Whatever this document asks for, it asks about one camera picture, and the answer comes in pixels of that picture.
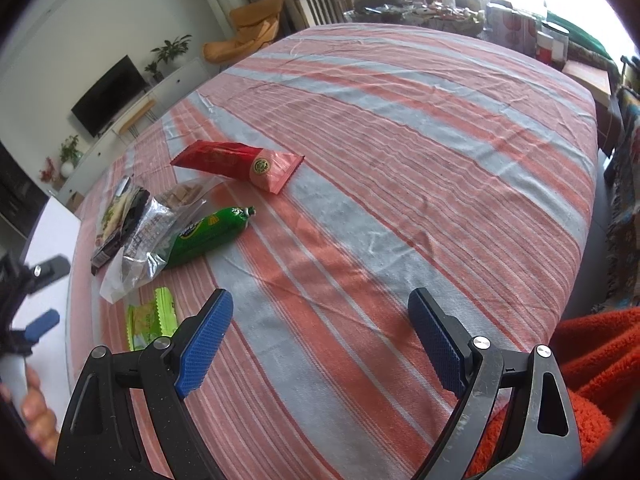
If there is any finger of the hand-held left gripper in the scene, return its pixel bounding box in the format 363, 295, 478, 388
20, 255, 71, 292
10, 309, 61, 347

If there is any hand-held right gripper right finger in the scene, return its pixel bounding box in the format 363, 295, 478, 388
407, 287, 583, 480

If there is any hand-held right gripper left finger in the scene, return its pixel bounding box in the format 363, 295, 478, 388
55, 288, 234, 480

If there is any clear bag of brown cakes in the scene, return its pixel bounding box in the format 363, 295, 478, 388
100, 180, 221, 304

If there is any person's left hand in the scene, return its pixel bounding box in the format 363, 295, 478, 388
19, 364, 62, 462

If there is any white board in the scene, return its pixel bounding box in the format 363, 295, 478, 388
10, 195, 83, 401

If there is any dark slim snack packet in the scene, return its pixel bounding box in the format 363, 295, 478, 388
91, 187, 151, 276

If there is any light green snack packet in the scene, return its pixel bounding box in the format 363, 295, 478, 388
126, 287, 178, 352

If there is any dark display cabinet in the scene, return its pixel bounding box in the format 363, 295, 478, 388
0, 140, 48, 241

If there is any white snack packet green print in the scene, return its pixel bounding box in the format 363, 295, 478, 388
97, 176, 138, 243

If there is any green sausage packet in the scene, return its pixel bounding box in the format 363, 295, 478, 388
162, 205, 257, 270

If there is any potted plant in white vase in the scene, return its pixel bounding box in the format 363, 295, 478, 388
59, 135, 83, 168

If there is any red fleece clothing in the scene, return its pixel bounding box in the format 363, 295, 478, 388
467, 307, 640, 480

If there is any wooden bench with metal legs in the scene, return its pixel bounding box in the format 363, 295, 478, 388
119, 97, 157, 136

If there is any black television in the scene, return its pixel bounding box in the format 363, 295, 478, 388
71, 56, 150, 137

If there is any striped tablecloth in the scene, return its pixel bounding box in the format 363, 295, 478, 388
65, 24, 600, 480

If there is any red snack packet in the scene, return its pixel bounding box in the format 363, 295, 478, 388
170, 140, 305, 196

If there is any white television cabinet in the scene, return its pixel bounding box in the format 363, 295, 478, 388
50, 57, 211, 196

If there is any patterned woven cloth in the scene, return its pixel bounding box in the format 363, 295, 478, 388
602, 85, 640, 307

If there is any large leafy potted plant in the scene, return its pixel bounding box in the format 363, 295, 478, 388
150, 35, 193, 66

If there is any light wooden side table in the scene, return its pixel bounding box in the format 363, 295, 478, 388
565, 59, 613, 157

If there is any orange lounge chair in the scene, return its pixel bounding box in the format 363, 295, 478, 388
202, 0, 286, 66

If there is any white bag with red print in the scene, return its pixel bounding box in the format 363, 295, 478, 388
487, 2, 538, 56

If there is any clutter of tableware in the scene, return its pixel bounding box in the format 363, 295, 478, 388
350, 0, 488, 37

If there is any green cloth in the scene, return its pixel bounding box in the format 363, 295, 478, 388
547, 10, 612, 59

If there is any dark wooden slatted chair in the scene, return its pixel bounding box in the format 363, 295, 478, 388
289, 0, 351, 28

